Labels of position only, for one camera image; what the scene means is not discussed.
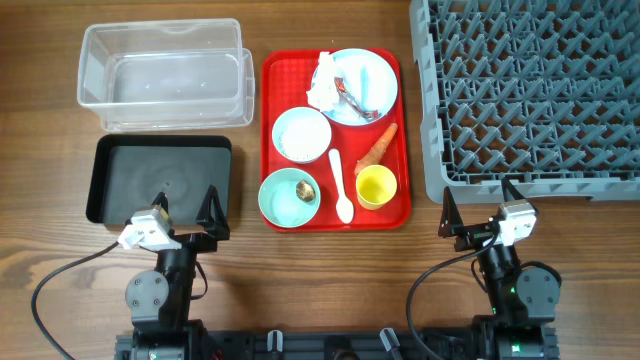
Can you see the grey dishwasher rack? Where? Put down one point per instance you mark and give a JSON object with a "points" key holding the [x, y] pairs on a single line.
{"points": [[542, 93]]}

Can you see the yellow cup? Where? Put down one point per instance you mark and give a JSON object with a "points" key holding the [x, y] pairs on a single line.
{"points": [[376, 185]]}

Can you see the white plastic spoon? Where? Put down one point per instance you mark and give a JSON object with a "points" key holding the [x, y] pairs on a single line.
{"points": [[344, 207]]}

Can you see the green bowl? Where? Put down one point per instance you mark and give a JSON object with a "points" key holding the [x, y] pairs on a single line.
{"points": [[278, 200]]}

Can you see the light blue bowl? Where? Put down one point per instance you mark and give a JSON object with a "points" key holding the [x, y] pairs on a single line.
{"points": [[297, 114]]}

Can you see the white napkin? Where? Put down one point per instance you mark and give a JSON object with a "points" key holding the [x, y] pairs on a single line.
{"points": [[323, 94]]}

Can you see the orange carrot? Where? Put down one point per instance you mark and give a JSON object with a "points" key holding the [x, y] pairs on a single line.
{"points": [[377, 151]]}

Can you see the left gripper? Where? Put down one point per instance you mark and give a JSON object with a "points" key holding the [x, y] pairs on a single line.
{"points": [[216, 229]]}

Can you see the white rice pile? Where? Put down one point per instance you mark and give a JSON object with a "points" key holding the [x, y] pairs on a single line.
{"points": [[303, 140]]}

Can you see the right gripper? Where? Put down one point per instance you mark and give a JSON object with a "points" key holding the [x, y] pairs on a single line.
{"points": [[451, 225]]}

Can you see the clear plastic bin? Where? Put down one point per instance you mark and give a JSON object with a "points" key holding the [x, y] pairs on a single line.
{"points": [[167, 75]]}

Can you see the brown food scrap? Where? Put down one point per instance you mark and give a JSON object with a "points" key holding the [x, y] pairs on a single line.
{"points": [[305, 191]]}

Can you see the red foil wrapper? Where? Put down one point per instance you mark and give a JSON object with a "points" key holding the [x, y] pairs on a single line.
{"points": [[369, 116]]}

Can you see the black plastic tray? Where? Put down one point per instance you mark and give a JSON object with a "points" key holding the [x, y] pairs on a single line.
{"points": [[130, 170]]}

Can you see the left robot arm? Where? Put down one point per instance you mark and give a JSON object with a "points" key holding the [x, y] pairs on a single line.
{"points": [[159, 299]]}

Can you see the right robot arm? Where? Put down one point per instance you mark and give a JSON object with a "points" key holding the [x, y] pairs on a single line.
{"points": [[523, 295]]}

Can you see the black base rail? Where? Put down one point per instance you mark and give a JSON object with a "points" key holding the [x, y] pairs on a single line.
{"points": [[340, 345]]}

